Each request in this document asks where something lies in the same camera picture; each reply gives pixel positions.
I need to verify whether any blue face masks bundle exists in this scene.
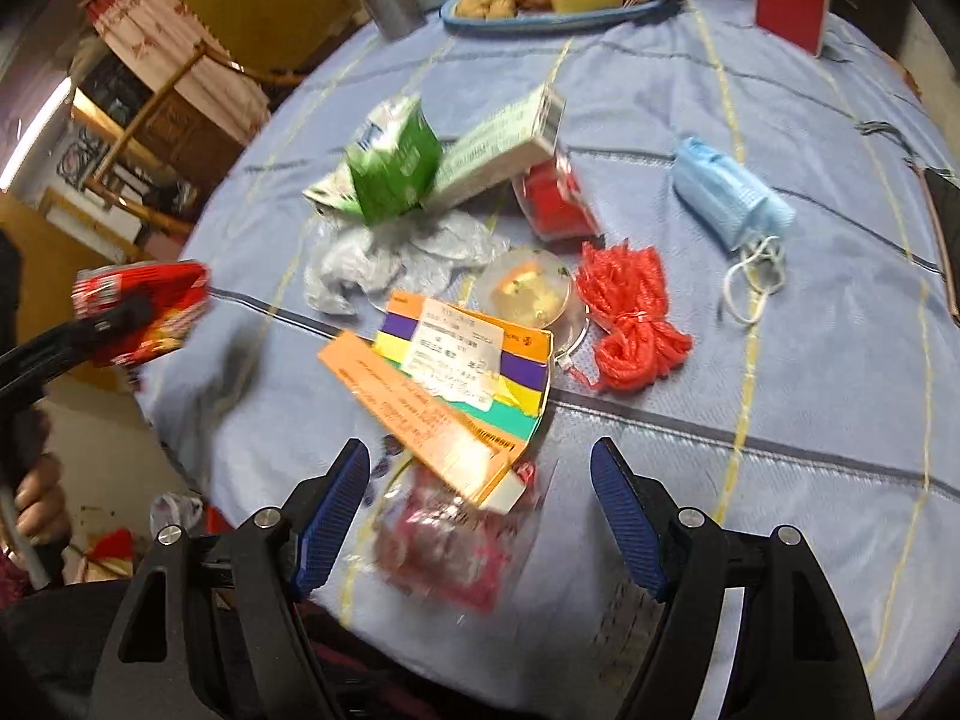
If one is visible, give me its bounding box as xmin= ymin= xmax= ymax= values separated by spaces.
xmin=670 ymin=136 xmax=796 ymax=327

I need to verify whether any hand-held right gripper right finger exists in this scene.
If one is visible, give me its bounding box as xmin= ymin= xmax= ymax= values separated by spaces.
xmin=590 ymin=436 xmax=875 ymax=720

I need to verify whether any grey plastic bag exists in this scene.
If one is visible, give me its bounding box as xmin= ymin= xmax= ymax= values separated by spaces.
xmin=302 ymin=210 xmax=511 ymax=316

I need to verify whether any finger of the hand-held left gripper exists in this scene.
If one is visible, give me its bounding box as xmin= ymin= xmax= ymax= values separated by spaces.
xmin=67 ymin=292 xmax=155 ymax=361

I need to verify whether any wooden chair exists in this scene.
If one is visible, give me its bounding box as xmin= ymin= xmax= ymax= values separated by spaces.
xmin=82 ymin=45 xmax=301 ymax=241

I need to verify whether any clear plastic cup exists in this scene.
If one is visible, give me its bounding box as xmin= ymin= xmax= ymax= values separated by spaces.
xmin=478 ymin=246 xmax=593 ymax=368

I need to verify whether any red string bundle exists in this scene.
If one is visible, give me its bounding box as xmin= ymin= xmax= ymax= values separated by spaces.
xmin=571 ymin=238 xmax=695 ymax=393

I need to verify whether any red snack packet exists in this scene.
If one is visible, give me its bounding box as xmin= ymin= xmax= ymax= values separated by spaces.
xmin=71 ymin=259 xmax=211 ymax=370

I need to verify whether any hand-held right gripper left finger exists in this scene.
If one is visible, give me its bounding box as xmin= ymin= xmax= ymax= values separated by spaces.
xmin=90 ymin=439 xmax=372 ymax=720

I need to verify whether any blue oval plate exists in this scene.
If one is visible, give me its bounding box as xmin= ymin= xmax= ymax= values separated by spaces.
xmin=439 ymin=0 xmax=683 ymax=37

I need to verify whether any fluorescent tube light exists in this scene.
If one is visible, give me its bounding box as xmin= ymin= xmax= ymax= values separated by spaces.
xmin=0 ymin=82 xmax=70 ymax=188

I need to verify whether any green drink carton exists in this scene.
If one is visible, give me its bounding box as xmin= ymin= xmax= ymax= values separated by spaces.
xmin=346 ymin=96 xmax=443 ymax=226

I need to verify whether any clear red snack wrapper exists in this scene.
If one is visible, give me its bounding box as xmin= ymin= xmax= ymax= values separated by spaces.
xmin=360 ymin=457 xmax=560 ymax=616

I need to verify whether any long white green box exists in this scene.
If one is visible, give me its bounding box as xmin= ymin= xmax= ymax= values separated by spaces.
xmin=424 ymin=85 xmax=569 ymax=212

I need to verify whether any person's dark clothing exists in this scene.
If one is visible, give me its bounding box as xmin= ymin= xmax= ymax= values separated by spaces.
xmin=0 ymin=581 xmax=151 ymax=720

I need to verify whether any black phone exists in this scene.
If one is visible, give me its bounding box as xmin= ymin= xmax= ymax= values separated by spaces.
xmin=922 ymin=169 xmax=960 ymax=301

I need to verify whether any person's left hand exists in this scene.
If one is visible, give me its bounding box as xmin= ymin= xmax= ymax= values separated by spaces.
xmin=13 ymin=454 xmax=70 ymax=547

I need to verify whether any blue striped tablecloth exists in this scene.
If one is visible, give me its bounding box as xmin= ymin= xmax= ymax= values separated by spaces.
xmin=139 ymin=0 xmax=960 ymax=720

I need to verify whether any red white curtain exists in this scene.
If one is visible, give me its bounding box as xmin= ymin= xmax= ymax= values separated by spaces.
xmin=82 ymin=0 xmax=271 ymax=143

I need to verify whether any long orange carton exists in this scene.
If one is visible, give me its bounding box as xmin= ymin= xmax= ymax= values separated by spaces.
xmin=316 ymin=328 xmax=535 ymax=517

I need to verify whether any striped colourful cardboard box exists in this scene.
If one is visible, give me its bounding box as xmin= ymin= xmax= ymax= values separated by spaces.
xmin=373 ymin=290 xmax=556 ymax=443

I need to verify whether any crumpled white plastic bag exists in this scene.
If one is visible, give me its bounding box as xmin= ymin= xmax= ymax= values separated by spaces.
xmin=148 ymin=493 xmax=205 ymax=539

